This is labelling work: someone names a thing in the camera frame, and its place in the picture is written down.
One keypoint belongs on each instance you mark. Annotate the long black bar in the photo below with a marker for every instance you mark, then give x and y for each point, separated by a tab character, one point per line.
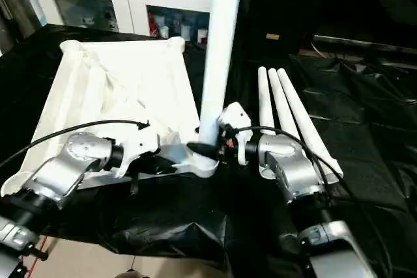
365	43

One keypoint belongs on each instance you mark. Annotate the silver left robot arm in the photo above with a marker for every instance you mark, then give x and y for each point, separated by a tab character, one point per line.
65	170

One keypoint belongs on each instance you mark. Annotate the white plastic table top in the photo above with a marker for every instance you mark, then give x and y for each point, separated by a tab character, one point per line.
123	73

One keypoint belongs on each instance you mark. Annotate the white jar blue print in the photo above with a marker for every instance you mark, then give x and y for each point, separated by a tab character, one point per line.
186	31

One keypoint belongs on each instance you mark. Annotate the black plastic mat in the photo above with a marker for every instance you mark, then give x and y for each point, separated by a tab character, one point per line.
358	112

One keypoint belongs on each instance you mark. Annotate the dark grey robot foot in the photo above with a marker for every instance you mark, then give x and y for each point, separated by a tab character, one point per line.
132	273

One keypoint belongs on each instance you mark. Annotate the white plastic table leg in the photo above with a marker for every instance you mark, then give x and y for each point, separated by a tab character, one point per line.
264	102
221	47
280	95
303	112

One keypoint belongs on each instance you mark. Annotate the red packet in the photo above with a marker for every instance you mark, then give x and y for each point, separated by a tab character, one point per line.
153	25

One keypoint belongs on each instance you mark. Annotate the black metal floor stand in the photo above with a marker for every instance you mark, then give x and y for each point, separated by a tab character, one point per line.
39	252

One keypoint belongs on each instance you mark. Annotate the small tan label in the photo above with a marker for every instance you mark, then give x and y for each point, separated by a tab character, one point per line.
272	36

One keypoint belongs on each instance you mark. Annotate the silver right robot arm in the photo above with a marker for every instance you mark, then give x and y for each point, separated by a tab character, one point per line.
293	174

